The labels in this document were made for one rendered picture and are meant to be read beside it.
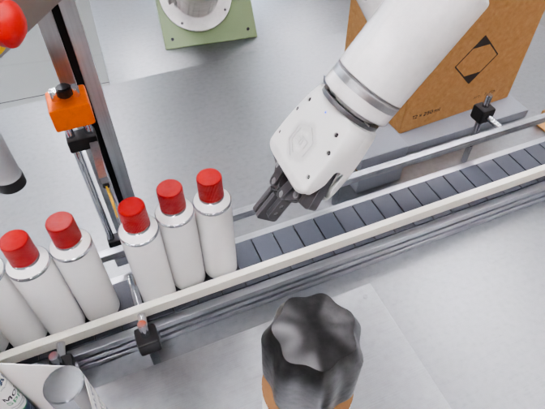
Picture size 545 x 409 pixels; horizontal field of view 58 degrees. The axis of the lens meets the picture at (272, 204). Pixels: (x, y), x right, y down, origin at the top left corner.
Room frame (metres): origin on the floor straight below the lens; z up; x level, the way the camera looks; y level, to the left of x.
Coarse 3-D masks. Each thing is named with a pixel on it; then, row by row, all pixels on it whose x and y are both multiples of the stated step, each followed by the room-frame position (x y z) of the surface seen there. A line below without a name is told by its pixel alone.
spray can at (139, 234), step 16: (128, 208) 0.39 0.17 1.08; (144, 208) 0.40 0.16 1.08; (128, 224) 0.38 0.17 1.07; (144, 224) 0.39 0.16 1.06; (128, 240) 0.38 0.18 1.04; (144, 240) 0.38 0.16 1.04; (160, 240) 0.39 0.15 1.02; (128, 256) 0.38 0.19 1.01; (144, 256) 0.37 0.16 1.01; (160, 256) 0.38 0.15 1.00; (144, 272) 0.37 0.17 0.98; (160, 272) 0.38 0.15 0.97; (144, 288) 0.37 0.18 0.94; (160, 288) 0.38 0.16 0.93
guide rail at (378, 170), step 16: (496, 128) 0.69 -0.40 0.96; (512, 128) 0.69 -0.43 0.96; (448, 144) 0.65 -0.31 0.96; (464, 144) 0.65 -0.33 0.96; (400, 160) 0.61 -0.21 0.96; (416, 160) 0.61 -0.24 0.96; (352, 176) 0.57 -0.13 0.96; (368, 176) 0.58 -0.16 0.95; (240, 208) 0.50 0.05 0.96; (112, 256) 0.41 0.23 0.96
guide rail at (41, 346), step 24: (480, 192) 0.58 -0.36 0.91; (408, 216) 0.52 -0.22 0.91; (336, 240) 0.47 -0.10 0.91; (360, 240) 0.49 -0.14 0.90; (264, 264) 0.43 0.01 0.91; (288, 264) 0.44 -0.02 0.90; (192, 288) 0.39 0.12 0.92; (216, 288) 0.39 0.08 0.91; (120, 312) 0.35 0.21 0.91; (144, 312) 0.35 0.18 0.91; (48, 336) 0.31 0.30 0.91; (72, 336) 0.31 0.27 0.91; (0, 360) 0.28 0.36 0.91
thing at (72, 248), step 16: (48, 224) 0.37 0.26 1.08; (64, 224) 0.37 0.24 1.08; (64, 240) 0.36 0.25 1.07; (80, 240) 0.37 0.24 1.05; (64, 256) 0.35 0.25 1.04; (80, 256) 0.35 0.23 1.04; (96, 256) 0.37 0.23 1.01; (64, 272) 0.35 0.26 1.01; (80, 272) 0.35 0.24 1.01; (96, 272) 0.36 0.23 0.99; (80, 288) 0.35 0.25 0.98; (96, 288) 0.35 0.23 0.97; (112, 288) 0.38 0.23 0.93; (80, 304) 0.35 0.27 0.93; (96, 304) 0.35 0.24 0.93; (112, 304) 0.36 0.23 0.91
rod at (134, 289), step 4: (128, 276) 0.41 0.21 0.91; (132, 276) 0.41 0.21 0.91; (128, 280) 0.40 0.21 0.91; (132, 280) 0.40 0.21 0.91; (128, 284) 0.40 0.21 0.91; (132, 284) 0.40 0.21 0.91; (136, 284) 0.40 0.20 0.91; (132, 288) 0.39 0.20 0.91; (136, 288) 0.39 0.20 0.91; (132, 292) 0.38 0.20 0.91; (136, 292) 0.38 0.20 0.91; (132, 296) 0.38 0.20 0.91; (136, 296) 0.38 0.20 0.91; (136, 300) 0.37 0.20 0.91; (140, 300) 0.37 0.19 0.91; (136, 304) 0.36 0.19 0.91; (140, 316) 0.34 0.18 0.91; (144, 316) 0.34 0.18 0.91; (140, 320) 0.34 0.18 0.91; (144, 320) 0.34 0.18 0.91
